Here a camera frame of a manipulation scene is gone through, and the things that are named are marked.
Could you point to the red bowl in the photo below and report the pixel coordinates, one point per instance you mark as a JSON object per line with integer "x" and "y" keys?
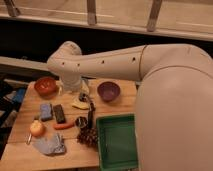
{"x": 45, "y": 86}

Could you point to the dark brown block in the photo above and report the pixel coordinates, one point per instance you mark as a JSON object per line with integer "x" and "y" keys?
{"x": 59, "y": 114}

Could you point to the small round dark tin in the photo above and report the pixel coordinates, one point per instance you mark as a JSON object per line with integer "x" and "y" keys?
{"x": 81, "y": 122}

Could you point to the yellow banana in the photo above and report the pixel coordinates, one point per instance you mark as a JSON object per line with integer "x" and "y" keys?
{"x": 80, "y": 105}

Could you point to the purple bowl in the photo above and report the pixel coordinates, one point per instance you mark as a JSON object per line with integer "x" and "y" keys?
{"x": 108, "y": 91}

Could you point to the dark grape bunch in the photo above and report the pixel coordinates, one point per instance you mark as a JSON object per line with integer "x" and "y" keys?
{"x": 88, "y": 137}

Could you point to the black handled utensil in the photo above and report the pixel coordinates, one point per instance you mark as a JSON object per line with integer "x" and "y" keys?
{"x": 83, "y": 97}

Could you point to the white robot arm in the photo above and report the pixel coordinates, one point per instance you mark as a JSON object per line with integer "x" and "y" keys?
{"x": 174, "y": 102}

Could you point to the green plastic tray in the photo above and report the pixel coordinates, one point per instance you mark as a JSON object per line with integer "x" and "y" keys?
{"x": 117, "y": 143}

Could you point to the blue sponge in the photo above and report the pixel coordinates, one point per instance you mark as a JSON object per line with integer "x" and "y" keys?
{"x": 46, "y": 112}

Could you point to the orange carrot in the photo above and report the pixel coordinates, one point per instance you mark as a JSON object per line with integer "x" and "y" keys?
{"x": 63, "y": 126}

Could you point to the grey crumpled cloth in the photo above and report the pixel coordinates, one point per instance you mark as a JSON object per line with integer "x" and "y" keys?
{"x": 53, "y": 146}

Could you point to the yellow red apple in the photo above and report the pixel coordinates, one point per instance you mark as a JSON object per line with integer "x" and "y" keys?
{"x": 37, "y": 128}

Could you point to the small silver utensil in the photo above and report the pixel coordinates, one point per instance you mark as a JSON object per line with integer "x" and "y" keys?
{"x": 29, "y": 139}

